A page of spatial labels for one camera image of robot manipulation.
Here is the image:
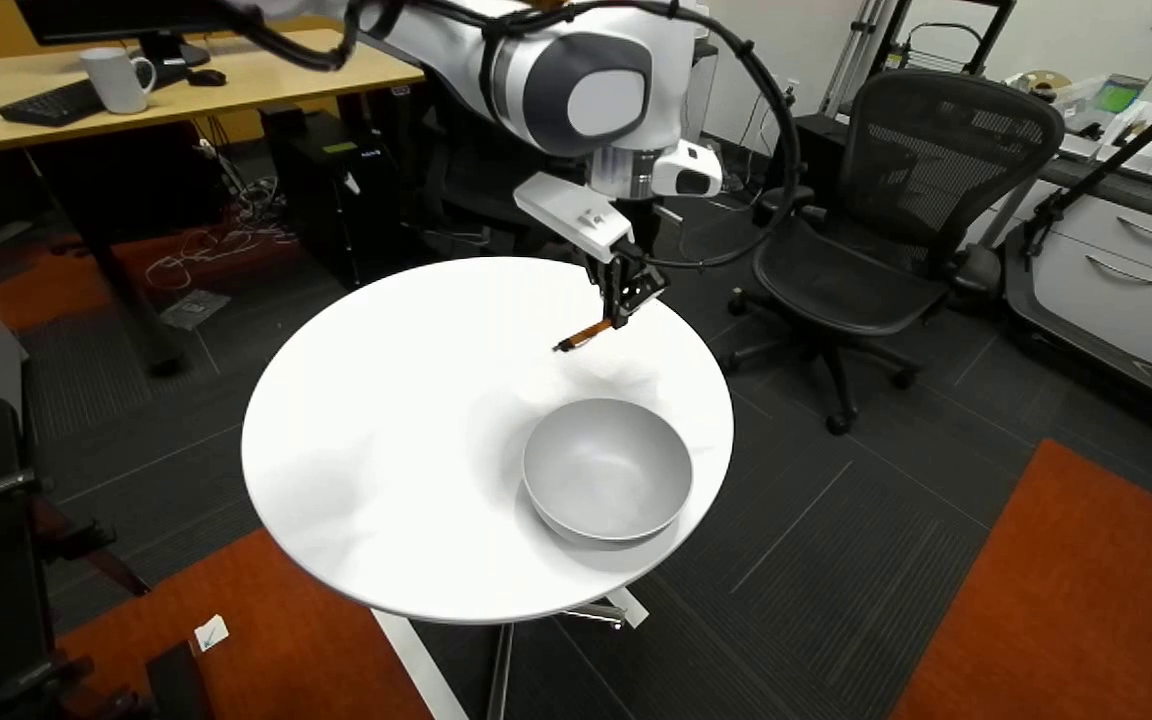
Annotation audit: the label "black metal tripod stand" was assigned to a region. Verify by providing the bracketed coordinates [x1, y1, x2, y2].
[840, 0, 998, 89]

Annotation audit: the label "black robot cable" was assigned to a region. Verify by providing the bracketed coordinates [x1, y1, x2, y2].
[222, 0, 806, 271]

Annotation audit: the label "small white paper scrap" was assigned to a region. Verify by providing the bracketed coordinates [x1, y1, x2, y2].
[187, 613, 231, 656]

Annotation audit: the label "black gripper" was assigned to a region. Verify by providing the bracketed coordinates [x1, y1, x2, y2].
[588, 240, 673, 331]

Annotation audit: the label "orange and black pen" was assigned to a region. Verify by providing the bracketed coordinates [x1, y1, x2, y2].
[554, 316, 616, 355]

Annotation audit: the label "black computer tower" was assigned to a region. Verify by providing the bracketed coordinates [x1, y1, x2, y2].
[268, 113, 385, 286]

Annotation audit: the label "green and white box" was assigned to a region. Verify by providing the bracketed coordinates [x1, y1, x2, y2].
[1093, 71, 1149, 118]

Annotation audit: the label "black computer monitor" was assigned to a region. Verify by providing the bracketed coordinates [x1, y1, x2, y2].
[12, 0, 213, 71]

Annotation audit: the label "black desktop keyboard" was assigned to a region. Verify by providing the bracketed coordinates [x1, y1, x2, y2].
[0, 74, 107, 130]

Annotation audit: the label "light wooden desk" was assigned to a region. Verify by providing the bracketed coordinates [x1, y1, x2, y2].
[0, 35, 429, 385]

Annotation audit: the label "white metal table base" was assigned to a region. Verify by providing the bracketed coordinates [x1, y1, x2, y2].
[369, 584, 652, 720]

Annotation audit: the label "tangled floor cables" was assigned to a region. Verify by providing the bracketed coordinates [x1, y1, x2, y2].
[131, 220, 304, 303]

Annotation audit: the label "grey round bowl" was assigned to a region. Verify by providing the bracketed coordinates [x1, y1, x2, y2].
[517, 396, 696, 547]

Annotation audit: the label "white mug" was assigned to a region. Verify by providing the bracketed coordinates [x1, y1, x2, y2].
[77, 44, 161, 117]

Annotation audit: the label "black mesh office chair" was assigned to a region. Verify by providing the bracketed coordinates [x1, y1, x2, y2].
[719, 69, 1073, 437]

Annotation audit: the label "black diagonal stand pole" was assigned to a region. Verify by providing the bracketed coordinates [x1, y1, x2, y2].
[1019, 71, 1152, 256]

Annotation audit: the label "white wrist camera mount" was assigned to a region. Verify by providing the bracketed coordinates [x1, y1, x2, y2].
[509, 166, 635, 269]

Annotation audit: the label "white drawer cabinet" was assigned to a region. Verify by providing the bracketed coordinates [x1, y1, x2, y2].
[1029, 135, 1152, 392]

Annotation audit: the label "black box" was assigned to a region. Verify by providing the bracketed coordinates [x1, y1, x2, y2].
[787, 113, 859, 204]

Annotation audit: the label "grey floor plate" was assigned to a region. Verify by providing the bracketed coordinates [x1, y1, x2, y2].
[156, 286, 231, 331]

